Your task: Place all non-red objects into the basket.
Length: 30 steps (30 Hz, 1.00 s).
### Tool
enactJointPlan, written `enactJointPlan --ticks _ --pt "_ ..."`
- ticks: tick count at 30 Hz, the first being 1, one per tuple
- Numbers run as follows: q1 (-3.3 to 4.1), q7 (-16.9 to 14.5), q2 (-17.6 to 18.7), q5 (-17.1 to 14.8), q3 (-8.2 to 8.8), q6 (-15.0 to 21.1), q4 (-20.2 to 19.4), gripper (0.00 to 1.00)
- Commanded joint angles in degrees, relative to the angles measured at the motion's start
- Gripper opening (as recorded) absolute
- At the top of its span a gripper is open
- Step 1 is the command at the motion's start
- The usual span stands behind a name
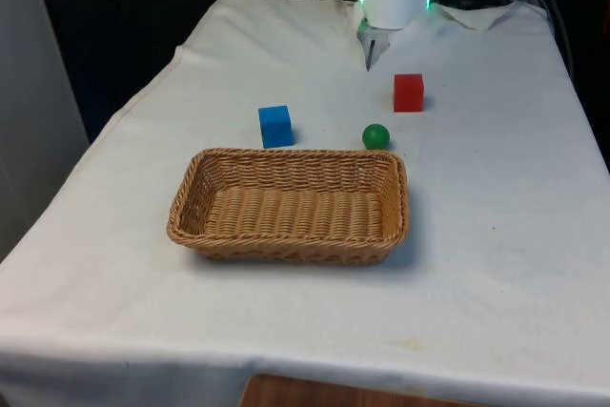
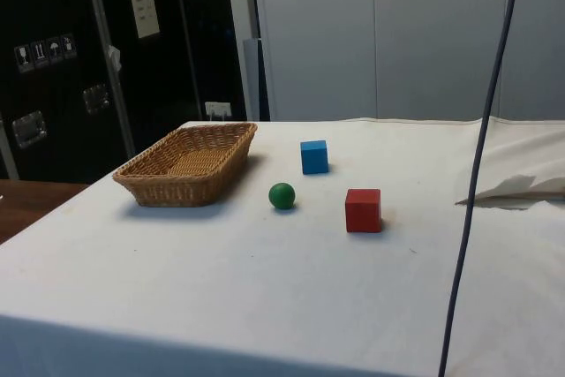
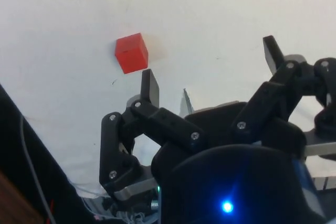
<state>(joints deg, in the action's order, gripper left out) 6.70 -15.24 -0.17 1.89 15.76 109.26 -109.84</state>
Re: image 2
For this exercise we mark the blue cube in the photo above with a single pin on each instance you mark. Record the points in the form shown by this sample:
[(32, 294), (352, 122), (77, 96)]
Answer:
[(314, 157)]

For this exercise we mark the wicker basket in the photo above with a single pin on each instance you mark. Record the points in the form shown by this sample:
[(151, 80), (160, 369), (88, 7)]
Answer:
[(190, 176)]

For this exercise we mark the green ball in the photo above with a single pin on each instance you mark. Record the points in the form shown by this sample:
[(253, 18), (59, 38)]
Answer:
[(281, 195)]

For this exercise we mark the red cube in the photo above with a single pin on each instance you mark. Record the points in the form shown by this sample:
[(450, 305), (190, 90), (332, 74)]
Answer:
[(363, 211)]

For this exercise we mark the black cabinet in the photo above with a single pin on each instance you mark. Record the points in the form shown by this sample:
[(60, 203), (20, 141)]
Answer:
[(57, 6)]

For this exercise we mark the camera tripod stand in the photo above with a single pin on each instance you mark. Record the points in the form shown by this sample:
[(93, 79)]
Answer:
[(255, 68)]

